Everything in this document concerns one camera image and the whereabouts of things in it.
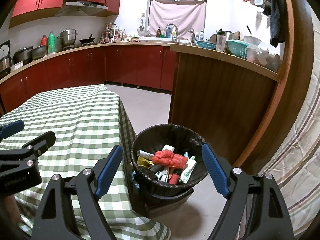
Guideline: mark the yellow green wrapper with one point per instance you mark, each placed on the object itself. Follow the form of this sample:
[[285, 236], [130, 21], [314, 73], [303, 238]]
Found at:
[[143, 161]]

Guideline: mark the wooden door frame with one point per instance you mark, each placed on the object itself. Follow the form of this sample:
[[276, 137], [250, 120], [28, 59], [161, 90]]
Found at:
[[295, 80]]

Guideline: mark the green thermos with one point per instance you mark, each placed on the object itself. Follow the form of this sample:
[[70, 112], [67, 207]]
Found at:
[[52, 43]]

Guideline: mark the green checked tablecloth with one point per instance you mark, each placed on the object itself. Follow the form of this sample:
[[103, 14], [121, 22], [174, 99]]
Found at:
[[75, 115]]

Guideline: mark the grey metal pot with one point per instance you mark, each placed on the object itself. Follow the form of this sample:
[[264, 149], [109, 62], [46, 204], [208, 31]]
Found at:
[[39, 52]]

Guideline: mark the red cabinets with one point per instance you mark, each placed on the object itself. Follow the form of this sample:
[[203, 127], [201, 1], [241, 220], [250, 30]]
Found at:
[[37, 0], [87, 65]]

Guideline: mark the small steel faucet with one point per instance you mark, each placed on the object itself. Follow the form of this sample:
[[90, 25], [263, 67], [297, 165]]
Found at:
[[192, 37]]

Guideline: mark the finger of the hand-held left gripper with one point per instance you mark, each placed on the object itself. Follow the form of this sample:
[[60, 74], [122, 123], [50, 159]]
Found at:
[[13, 127], [37, 143]]

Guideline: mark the striped beige cloth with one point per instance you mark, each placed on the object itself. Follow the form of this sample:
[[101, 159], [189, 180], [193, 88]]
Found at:
[[300, 167]]

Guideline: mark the red plastic bag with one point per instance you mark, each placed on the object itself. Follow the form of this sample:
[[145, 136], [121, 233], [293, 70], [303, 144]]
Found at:
[[170, 158]]

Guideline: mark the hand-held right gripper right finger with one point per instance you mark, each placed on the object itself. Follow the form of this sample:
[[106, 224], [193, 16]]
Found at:
[[216, 170]]

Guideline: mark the steel steamer pot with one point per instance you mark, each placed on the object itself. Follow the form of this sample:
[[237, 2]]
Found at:
[[68, 37]]

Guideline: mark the hanging steel ladle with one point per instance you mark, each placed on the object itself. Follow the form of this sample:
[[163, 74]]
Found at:
[[141, 28]]

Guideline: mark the large teal basket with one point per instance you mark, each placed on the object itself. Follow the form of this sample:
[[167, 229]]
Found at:
[[237, 48]]

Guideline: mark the red lower cabinets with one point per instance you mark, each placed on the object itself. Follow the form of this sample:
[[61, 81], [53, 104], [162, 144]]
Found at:
[[87, 65]]

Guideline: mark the red thermos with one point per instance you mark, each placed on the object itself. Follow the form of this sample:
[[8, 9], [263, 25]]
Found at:
[[44, 40]]

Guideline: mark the dark bottle with red label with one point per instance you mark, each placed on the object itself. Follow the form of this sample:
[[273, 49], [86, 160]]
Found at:
[[173, 178]]

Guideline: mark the dark hanging cloth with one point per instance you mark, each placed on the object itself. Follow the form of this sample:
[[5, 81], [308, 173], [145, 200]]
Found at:
[[276, 12]]

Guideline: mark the tall steel faucet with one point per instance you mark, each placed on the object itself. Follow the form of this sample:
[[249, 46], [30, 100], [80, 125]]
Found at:
[[176, 33]]

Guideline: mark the range hood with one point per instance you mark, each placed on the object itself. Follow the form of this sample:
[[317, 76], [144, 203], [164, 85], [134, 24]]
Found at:
[[82, 7]]

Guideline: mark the brown glass bottle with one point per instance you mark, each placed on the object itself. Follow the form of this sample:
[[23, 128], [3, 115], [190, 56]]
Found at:
[[158, 33]]

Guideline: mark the red upper cabinets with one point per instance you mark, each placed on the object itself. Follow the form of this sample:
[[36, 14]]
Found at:
[[37, 0]]

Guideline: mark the white printed foil bag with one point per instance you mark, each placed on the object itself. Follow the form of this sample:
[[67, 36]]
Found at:
[[162, 176]]

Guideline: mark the white pack with green print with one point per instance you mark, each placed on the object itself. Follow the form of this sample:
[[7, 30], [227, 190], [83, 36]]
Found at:
[[187, 172]]

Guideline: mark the group of spice bottles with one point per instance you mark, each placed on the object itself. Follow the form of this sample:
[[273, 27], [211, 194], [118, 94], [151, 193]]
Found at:
[[112, 33]]

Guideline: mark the pink window curtain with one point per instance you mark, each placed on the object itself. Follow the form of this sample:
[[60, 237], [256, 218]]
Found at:
[[177, 15]]

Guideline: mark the brown wooden counter cabinet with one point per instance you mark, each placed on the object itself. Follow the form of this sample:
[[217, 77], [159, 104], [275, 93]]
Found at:
[[220, 100]]

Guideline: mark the clear plastic containers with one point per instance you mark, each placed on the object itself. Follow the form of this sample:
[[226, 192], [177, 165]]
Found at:
[[262, 58]]

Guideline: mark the black wok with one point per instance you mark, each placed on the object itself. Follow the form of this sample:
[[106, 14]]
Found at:
[[87, 40]]

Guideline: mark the dark cooking pot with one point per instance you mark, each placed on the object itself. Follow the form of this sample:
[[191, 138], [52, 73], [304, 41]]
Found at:
[[22, 56]]

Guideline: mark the black bin with liner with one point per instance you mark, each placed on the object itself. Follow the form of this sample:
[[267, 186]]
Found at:
[[175, 135]]

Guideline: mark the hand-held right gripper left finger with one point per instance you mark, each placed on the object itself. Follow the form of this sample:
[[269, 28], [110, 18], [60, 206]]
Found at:
[[110, 170]]

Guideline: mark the rice cooker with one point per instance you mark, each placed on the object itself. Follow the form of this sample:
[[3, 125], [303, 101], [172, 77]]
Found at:
[[5, 62]]

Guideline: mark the white pot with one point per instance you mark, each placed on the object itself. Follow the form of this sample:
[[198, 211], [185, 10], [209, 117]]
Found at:
[[252, 40]]

